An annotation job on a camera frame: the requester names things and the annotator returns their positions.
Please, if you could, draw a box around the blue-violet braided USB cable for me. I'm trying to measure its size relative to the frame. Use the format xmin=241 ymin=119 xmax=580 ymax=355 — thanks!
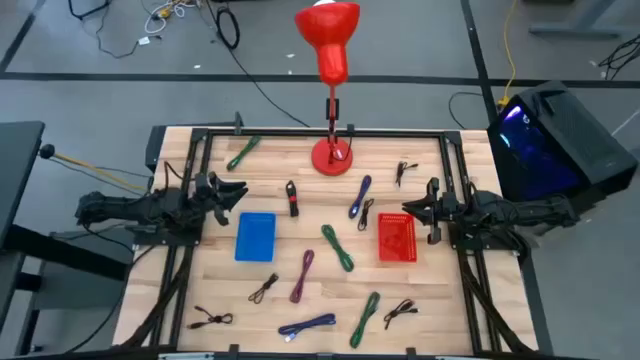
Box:
xmin=347 ymin=174 xmax=373 ymax=221

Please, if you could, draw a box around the black cable with red band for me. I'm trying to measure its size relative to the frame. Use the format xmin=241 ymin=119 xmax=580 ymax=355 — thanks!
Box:
xmin=285 ymin=180 xmax=300 ymax=218

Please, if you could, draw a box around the black knob yellow stick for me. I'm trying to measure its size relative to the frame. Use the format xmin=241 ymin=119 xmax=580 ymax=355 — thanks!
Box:
xmin=38 ymin=143 xmax=146 ymax=194

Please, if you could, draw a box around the black coiled floor cable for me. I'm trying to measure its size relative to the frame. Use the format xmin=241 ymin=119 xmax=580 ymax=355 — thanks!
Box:
xmin=215 ymin=4 xmax=242 ymax=51

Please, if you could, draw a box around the thin black USB cable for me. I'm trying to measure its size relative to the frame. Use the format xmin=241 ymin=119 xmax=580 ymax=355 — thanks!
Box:
xmin=383 ymin=298 xmax=420 ymax=331
xmin=394 ymin=160 xmax=420 ymax=189
xmin=186 ymin=305 xmax=235 ymax=331
xmin=247 ymin=272 xmax=280 ymax=305
xmin=356 ymin=197 xmax=376 ymax=232

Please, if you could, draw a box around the black computer tower blue glow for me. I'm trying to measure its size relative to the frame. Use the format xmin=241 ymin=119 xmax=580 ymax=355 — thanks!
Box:
xmin=485 ymin=79 xmax=640 ymax=204

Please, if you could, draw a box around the grey desk foot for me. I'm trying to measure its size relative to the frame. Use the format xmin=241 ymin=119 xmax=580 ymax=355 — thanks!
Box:
xmin=528 ymin=0 xmax=631 ymax=39

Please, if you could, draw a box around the black arm cable sleeve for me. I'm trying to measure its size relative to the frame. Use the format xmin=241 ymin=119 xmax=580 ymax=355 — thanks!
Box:
xmin=457 ymin=249 xmax=531 ymax=354
xmin=119 ymin=244 xmax=196 ymax=351

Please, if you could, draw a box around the black desk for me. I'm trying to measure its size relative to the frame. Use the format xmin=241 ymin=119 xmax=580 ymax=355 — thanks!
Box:
xmin=0 ymin=120 xmax=132 ymax=357

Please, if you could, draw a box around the magenta braided USB cable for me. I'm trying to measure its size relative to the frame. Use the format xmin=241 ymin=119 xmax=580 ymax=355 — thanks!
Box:
xmin=289 ymin=248 xmax=316 ymax=305

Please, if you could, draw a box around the black aluminium table frame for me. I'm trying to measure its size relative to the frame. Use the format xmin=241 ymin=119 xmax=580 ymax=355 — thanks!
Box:
xmin=119 ymin=127 xmax=539 ymax=360

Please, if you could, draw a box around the green braided USB cable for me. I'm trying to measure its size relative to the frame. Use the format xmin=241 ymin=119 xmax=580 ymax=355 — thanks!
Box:
xmin=320 ymin=223 xmax=356 ymax=274
xmin=225 ymin=134 xmax=263 ymax=173
xmin=348 ymin=291 xmax=382 ymax=350

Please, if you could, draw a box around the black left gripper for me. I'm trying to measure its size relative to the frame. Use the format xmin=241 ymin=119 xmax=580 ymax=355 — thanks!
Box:
xmin=193 ymin=171 xmax=250 ymax=228

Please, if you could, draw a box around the red plastic basket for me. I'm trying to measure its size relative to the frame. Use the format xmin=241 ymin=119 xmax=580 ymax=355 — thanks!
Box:
xmin=377 ymin=212 xmax=418 ymax=264

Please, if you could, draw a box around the blue plastic basket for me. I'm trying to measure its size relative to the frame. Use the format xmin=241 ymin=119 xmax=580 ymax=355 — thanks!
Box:
xmin=234 ymin=211 xmax=278 ymax=263

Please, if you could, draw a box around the black floor cable tangle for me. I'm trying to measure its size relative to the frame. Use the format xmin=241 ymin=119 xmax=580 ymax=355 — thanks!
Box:
xmin=597 ymin=34 xmax=640 ymax=81

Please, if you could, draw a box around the white floor cable bundle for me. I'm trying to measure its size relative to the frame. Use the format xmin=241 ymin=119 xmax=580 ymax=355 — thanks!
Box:
xmin=143 ymin=0 xmax=201 ymax=36

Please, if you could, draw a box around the yellow floor cable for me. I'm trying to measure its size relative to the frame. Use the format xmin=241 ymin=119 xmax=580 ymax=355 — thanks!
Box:
xmin=497 ymin=0 xmax=521 ymax=109

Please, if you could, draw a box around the blue braided USB cable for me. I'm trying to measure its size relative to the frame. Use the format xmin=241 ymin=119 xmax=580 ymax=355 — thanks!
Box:
xmin=277 ymin=312 xmax=338 ymax=344

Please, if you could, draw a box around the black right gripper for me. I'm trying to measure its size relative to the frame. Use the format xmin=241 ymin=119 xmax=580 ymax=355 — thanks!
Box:
xmin=402 ymin=177 xmax=464 ymax=247

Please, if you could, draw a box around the red desk lamp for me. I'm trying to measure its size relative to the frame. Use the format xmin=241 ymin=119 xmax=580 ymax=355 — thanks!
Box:
xmin=293 ymin=0 xmax=362 ymax=177

